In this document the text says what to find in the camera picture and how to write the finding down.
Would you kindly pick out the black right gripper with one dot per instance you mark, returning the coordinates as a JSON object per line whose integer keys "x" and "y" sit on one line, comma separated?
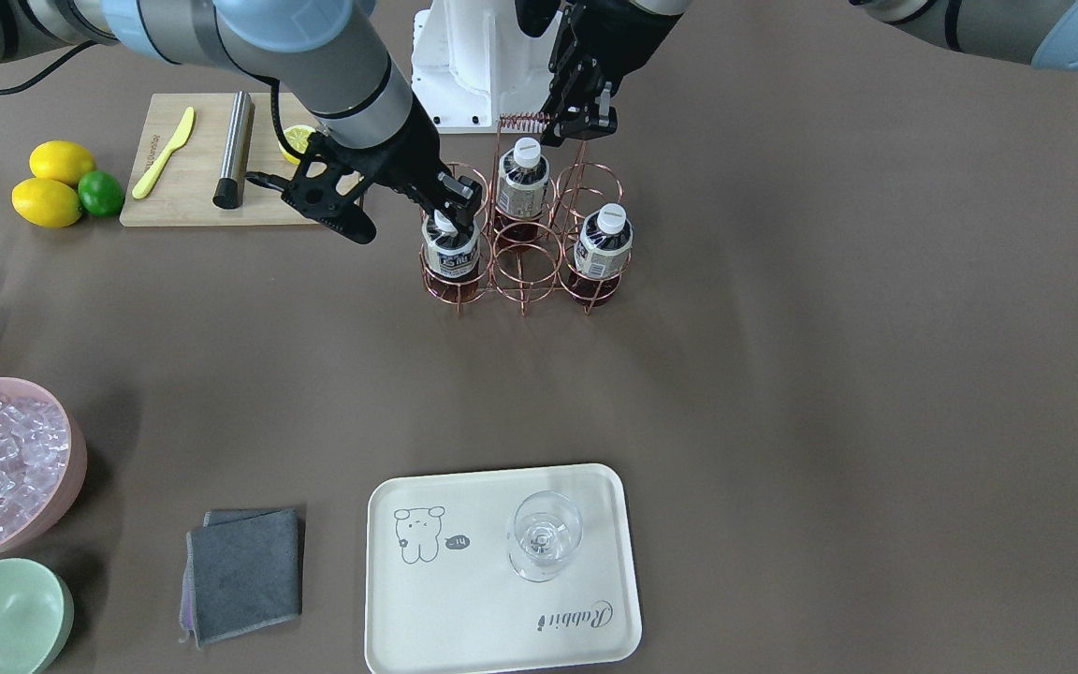
{"x": 411, "y": 156}

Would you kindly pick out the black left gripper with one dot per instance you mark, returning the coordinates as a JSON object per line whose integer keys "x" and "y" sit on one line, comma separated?
{"x": 616, "y": 39}

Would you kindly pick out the tea bottle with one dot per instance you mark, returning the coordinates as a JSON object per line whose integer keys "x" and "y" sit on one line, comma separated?
{"x": 451, "y": 258}
{"x": 599, "y": 255}
{"x": 523, "y": 178}

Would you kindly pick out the copper wire bottle basket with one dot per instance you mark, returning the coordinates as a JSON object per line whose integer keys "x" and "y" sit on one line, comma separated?
{"x": 543, "y": 230}

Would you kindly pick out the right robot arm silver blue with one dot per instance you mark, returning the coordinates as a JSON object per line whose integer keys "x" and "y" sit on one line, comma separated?
{"x": 371, "y": 127}

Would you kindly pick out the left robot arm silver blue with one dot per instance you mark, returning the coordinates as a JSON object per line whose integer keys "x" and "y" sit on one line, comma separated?
{"x": 1040, "y": 34}

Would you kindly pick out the tea bottle front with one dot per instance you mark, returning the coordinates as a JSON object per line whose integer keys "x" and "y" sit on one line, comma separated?
{"x": 599, "y": 255}

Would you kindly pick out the half lemon slice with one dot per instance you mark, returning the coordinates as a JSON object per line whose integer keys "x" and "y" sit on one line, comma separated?
{"x": 293, "y": 141}

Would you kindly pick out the steel muddler black tip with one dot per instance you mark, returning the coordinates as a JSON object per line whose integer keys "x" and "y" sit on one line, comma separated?
{"x": 228, "y": 194}

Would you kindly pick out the wooden cutting board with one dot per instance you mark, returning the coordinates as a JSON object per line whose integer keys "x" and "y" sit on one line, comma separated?
{"x": 183, "y": 195}

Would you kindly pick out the yellow plastic knife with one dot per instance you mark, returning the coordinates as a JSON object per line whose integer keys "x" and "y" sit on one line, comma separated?
{"x": 177, "y": 141}

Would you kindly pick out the clear wine glass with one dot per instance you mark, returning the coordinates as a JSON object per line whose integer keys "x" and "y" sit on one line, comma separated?
{"x": 544, "y": 535}

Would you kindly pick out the cream rabbit serving tray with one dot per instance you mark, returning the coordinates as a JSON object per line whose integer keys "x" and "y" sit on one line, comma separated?
{"x": 442, "y": 597}

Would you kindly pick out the green lime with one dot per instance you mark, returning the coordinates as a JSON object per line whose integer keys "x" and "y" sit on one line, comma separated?
{"x": 100, "y": 194}

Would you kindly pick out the yellow lemon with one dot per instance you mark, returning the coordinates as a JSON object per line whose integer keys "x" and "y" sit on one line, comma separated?
{"x": 60, "y": 160}
{"x": 46, "y": 203}

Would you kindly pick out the folded grey cloth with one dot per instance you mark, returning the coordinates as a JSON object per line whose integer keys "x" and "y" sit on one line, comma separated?
{"x": 242, "y": 573}

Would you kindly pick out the pink bowl with ice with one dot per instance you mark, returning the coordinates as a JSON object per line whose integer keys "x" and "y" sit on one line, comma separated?
{"x": 43, "y": 461}

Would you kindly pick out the mint green bowl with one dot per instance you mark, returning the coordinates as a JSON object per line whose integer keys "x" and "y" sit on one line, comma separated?
{"x": 36, "y": 616}

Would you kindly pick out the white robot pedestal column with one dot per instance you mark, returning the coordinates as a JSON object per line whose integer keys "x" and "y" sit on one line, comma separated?
{"x": 472, "y": 65}

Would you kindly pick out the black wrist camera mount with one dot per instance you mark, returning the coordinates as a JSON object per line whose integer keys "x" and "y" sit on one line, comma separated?
{"x": 326, "y": 187}

